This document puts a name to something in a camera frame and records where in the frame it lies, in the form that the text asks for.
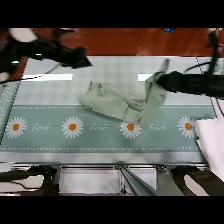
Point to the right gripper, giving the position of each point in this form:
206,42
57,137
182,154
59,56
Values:
168,81

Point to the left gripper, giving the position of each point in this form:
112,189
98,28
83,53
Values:
78,57

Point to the pale green shirt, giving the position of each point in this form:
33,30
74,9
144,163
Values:
113,103

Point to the white garment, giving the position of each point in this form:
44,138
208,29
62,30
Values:
213,143

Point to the silver frame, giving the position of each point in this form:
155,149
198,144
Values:
136,186

